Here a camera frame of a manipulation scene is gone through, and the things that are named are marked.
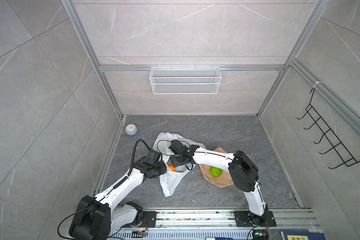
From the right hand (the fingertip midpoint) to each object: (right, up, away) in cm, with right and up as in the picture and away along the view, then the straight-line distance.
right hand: (175, 158), depth 91 cm
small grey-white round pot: (-33, +18, +16) cm, 41 cm away
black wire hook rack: (+72, +7, -31) cm, 79 cm away
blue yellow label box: (+53, -30, -24) cm, 66 cm away
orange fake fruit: (-2, -3, -8) cm, 9 cm away
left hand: (-6, -3, -6) cm, 9 cm away
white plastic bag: (-1, -8, -8) cm, 11 cm away
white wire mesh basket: (+6, +52, +9) cm, 53 cm away
